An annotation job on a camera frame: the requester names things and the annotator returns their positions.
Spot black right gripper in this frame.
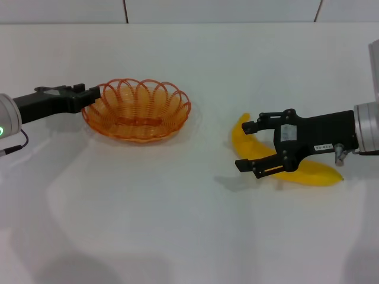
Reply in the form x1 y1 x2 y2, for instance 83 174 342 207
235 108 358 179

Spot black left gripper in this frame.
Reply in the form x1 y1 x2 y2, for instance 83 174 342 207
13 83 102 125

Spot yellow banana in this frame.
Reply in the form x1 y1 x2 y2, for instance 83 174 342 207
230 112 345 187

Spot orange plastic wire basket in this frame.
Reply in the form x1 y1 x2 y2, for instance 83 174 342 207
81 78 192 144

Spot right gripper connector cable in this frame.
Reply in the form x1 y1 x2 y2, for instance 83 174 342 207
334 143 379 166

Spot gripper connector cable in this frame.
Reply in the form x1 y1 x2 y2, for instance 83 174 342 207
334 143 379 166
0 128 30 157

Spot left gripper connector cable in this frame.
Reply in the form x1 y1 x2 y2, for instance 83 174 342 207
0 128 30 157

